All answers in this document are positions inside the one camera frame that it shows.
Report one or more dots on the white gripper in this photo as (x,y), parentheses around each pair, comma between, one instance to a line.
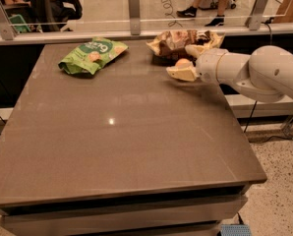
(207,65)

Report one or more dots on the orange fruit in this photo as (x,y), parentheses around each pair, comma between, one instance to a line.
(182,61)

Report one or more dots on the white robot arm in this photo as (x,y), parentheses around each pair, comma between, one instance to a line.
(266,75)

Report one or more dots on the brown chip bag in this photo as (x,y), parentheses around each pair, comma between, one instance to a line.
(169,46)

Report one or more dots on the green chip bag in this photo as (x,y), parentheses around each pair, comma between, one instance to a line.
(92,56)

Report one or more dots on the walking person legs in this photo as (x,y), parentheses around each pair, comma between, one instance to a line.
(220,5)

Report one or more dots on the seated person in background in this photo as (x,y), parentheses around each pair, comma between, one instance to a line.
(49,15)

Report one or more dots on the blue perforated floor box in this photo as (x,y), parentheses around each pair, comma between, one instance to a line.
(235,230)

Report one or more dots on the green plastic bin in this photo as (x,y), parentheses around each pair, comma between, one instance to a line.
(19,24)

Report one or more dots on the glass barrier panel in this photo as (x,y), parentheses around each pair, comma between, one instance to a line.
(113,15)

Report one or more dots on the grey table drawer unit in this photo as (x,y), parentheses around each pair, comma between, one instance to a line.
(182,217)

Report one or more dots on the right metal glass bracket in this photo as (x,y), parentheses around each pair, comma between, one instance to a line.
(255,18)

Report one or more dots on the metal glass bracket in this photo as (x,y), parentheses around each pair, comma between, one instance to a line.
(134,17)
(7,31)
(255,18)

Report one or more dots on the middle metal glass bracket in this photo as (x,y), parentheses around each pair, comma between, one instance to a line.
(134,17)

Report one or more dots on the left metal glass bracket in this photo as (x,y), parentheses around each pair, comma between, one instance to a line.
(7,31)

